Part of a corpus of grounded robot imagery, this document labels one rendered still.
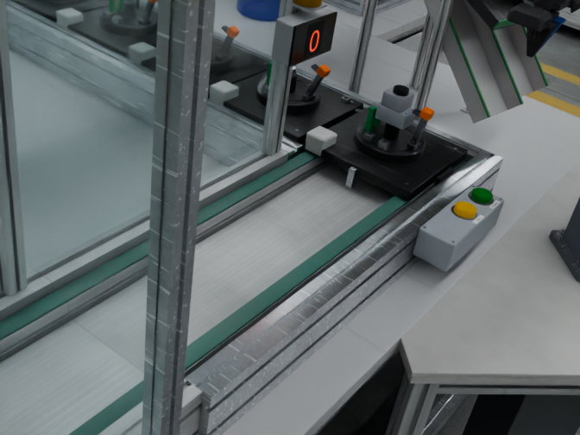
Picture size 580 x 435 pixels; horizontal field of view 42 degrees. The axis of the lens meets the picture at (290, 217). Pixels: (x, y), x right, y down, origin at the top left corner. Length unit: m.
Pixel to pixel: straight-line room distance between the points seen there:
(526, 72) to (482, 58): 0.17
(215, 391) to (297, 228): 0.45
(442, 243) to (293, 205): 0.28
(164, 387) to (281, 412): 0.34
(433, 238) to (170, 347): 0.68
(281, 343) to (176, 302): 0.37
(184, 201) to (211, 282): 0.56
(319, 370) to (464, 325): 0.28
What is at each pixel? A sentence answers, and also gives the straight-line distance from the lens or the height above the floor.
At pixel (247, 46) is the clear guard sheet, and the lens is 1.27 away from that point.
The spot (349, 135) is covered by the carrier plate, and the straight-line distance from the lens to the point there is 1.54.
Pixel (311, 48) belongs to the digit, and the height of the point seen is 1.19.
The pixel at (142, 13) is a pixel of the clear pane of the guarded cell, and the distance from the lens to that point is 0.55.
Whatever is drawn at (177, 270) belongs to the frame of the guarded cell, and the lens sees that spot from 0.68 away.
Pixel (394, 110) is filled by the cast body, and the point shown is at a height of 1.06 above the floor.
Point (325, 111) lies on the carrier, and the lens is 1.61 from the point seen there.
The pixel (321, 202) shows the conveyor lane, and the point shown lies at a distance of 1.41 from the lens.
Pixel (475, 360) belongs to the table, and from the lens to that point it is 1.26.
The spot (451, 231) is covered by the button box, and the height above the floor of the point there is 0.96.
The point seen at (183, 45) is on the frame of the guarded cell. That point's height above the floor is 1.46.
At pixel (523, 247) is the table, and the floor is 0.86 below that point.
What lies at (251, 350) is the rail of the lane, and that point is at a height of 0.96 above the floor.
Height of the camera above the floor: 1.68
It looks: 34 degrees down
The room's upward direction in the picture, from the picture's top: 10 degrees clockwise
